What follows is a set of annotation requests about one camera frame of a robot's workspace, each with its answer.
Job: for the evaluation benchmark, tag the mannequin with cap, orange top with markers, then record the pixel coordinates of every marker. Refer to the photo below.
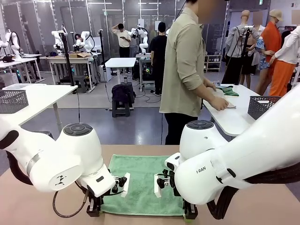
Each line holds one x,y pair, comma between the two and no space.
273,39

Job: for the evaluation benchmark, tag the white standing desk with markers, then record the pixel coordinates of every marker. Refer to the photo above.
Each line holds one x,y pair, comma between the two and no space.
120,62

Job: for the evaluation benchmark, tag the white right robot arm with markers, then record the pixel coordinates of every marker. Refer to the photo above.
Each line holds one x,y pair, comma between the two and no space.
211,175

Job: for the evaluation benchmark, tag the white lab table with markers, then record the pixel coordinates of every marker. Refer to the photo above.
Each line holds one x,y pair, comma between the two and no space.
23,61

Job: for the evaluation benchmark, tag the black cap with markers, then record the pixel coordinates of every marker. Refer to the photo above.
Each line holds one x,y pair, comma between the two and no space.
8,59

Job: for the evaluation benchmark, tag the computer tower with lights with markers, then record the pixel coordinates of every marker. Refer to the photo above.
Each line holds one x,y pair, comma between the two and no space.
147,70

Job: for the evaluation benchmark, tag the mannequin white shirt orange trousers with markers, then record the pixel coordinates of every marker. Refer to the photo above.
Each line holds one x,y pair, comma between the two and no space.
290,47

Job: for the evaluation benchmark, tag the black tripod pole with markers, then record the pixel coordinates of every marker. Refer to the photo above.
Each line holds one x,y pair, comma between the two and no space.
68,61

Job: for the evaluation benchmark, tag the man in cream shirt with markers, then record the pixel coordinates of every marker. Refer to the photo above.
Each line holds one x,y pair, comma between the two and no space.
124,44

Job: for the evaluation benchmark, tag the mannequin in grey shirt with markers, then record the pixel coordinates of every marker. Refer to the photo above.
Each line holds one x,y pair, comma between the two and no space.
235,39

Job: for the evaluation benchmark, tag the open cardboard box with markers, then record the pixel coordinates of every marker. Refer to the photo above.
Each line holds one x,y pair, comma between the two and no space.
78,55

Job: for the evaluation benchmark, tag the light green towel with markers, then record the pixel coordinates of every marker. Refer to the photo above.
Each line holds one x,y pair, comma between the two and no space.
140,178

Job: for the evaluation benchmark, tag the white side table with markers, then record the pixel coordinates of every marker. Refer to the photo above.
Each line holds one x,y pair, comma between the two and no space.
232,119

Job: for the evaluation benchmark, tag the person in beige shirt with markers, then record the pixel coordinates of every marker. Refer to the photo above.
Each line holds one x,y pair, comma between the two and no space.
180,70

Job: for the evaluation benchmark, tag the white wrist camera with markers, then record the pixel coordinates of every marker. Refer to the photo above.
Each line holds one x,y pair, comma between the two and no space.
125,185
158,187

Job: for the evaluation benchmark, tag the light blue towel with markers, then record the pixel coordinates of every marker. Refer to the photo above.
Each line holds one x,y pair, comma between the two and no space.
216,83

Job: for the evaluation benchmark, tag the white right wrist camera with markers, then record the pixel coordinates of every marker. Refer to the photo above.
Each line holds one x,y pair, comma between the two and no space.
158,187

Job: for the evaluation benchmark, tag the black stand pole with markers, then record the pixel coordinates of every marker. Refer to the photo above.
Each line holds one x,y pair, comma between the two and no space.
102,51

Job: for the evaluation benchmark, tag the black backpack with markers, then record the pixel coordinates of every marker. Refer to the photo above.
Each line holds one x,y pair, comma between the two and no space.
122,93

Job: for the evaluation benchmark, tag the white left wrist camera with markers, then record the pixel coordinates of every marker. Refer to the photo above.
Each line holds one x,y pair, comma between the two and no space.
125,185

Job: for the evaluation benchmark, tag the dark green towel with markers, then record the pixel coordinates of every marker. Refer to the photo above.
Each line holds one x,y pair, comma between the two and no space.
230,92

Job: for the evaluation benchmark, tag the person's right forearm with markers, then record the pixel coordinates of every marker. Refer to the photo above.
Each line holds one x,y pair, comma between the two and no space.
201,92

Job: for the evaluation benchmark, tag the long beige lab table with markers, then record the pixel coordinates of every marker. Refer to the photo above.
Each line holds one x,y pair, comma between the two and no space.
80,60

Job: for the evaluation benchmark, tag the seated dark-haired person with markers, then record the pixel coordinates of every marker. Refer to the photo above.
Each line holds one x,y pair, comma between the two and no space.
77,37

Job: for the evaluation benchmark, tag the beige towel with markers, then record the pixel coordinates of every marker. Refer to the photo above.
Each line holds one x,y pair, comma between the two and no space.
220,93

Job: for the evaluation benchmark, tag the grey step stool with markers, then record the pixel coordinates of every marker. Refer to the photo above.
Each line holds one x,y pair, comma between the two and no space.
80,83

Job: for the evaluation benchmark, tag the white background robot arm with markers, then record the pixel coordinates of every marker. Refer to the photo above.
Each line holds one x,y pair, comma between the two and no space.
56,38
143,44
87,43
15,42

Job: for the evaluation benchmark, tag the person's left hand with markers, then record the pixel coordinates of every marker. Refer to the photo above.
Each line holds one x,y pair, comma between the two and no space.
210,85

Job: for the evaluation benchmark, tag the dark tumbler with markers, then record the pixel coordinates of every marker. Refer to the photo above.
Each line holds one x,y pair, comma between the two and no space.
125,80

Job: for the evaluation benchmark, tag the white shoe shelf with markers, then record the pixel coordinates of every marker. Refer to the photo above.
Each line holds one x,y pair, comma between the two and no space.
212,63

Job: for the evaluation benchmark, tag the white storage box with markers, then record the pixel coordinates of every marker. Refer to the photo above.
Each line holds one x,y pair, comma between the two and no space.
16,86

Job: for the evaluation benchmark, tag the man in black with cap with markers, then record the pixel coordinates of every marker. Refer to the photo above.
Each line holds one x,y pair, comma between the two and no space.
158,49

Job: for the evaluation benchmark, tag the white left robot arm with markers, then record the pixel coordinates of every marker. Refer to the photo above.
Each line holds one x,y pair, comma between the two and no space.
70,152

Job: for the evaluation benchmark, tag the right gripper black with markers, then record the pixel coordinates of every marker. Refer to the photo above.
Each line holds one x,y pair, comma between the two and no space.
191,207

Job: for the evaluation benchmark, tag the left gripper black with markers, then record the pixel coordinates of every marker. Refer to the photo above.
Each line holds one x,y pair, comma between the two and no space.
96,201

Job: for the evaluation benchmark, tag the grey plastic stool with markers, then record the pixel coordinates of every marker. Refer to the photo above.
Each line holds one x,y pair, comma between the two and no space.
120,110

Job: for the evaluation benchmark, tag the person's right hand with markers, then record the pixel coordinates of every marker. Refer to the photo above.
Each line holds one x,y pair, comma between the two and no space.
220,104

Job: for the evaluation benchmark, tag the grey perforated basket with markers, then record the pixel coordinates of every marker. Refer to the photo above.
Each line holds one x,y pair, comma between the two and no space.
11,100
260,107

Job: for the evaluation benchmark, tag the person in blue floral shirt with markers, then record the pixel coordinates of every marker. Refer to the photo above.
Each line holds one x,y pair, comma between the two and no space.
261,44

